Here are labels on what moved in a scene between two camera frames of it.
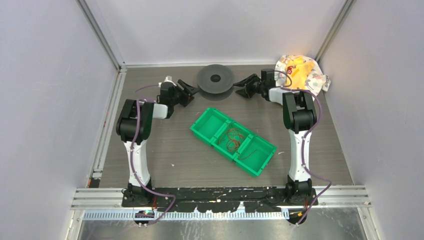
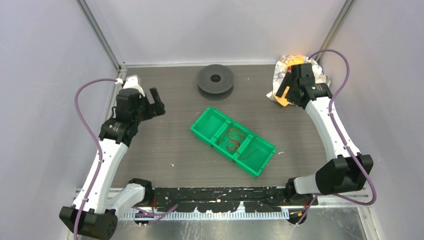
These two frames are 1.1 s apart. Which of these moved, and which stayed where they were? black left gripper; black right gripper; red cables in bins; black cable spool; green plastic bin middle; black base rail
Moved: black left gripper; black right gripper
Stayed: green plastic bin middle; black cable spool; red cables in bins; black base rail
